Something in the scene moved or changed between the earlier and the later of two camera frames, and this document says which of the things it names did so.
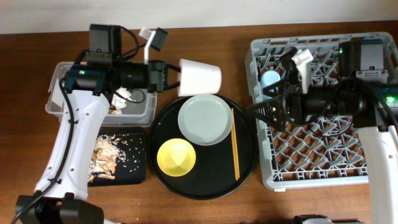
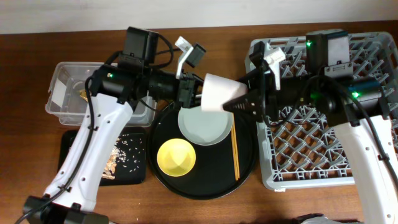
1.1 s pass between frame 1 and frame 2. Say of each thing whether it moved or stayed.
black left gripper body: moved
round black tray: stayed
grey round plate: stayed
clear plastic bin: stayed
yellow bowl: stayed
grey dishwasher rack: stayed
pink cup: moved
